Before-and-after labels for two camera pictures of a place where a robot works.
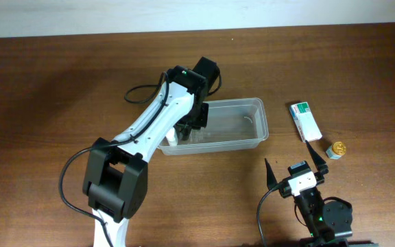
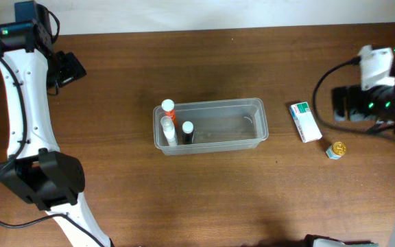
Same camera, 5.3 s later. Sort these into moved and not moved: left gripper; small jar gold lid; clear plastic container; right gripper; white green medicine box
Moved: left gripper; right gripper
Not moved: clear plastic container; small jar gold lid; white green medicine box
